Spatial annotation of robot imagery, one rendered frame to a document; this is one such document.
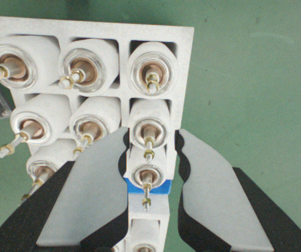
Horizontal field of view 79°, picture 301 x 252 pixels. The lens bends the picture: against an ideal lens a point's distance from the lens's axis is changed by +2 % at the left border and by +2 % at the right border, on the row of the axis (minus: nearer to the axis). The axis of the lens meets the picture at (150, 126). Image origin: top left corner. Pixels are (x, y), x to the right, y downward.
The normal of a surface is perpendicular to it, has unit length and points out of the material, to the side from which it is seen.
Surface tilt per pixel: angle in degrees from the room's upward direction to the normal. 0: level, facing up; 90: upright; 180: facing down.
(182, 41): 0
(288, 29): 0
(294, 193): 0
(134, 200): 90
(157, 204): 90
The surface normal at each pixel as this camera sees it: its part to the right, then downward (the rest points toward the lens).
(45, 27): 0.00, 0.47
